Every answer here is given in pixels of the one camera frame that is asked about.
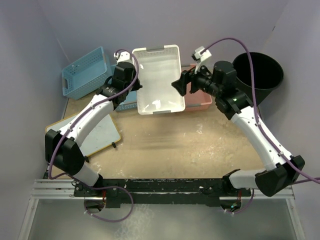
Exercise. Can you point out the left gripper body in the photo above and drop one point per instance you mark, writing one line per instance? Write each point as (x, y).
(136, 86)

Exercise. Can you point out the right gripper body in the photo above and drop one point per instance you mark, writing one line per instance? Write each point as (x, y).
(198, 81)

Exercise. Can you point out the pink perforated basket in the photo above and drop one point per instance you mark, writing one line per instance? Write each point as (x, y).
(197, 101)

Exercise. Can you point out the shallow blue perforated basket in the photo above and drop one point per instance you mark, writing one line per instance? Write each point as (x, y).
(128, 99)

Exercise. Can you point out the white perforated basket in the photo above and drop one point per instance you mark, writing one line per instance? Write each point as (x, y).
(159, 67)

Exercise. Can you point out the tall blue perforated basket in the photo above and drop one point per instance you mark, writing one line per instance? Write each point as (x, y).
(86, 74)

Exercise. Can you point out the large black bucket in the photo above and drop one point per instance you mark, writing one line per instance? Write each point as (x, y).
(268, 75)

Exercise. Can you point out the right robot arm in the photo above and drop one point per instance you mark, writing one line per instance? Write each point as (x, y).
(281, 168)

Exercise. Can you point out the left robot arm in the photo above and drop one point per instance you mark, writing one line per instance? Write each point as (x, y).
(62, 147)

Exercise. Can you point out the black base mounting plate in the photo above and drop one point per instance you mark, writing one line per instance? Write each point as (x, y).
(186, 191)

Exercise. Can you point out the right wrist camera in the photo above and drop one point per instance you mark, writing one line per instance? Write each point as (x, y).
(201, 56)

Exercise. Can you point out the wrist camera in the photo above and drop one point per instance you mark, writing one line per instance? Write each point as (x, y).
(123, 56)
(201, 56)

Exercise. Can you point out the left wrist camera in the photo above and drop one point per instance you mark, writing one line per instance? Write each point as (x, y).
(123, 56)

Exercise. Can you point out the whiteboard with yellow frame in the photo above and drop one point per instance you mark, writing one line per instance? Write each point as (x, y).
(102, 136)

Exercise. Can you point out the aluminium frame rail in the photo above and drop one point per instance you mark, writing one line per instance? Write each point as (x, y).
(54, 213)

